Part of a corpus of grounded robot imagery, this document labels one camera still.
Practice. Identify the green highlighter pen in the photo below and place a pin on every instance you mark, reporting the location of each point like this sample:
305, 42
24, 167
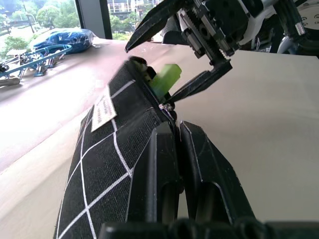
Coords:
167, 77

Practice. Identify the dark window frame post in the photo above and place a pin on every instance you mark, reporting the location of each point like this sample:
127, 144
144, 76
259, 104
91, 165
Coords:
94, 17

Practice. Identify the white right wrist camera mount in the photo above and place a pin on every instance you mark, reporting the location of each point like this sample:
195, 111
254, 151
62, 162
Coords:
256, 22

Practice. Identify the blue clip hanger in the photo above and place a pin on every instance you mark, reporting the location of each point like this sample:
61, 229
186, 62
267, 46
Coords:
32, 62

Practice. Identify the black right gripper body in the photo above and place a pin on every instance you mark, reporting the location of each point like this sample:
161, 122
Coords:
219, 22

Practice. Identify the black white-grid pencil case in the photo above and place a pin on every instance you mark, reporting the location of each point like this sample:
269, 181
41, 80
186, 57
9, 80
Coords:
104, 161

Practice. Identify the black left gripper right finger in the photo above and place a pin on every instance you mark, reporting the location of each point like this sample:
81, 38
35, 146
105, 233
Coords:
211, 179

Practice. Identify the blue plastic bag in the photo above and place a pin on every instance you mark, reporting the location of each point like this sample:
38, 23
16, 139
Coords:
67, 39

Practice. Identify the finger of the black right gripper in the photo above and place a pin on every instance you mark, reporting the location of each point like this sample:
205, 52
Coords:
154, 22
199, 83

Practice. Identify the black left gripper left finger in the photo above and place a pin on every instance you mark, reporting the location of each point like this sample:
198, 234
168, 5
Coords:
152, 179

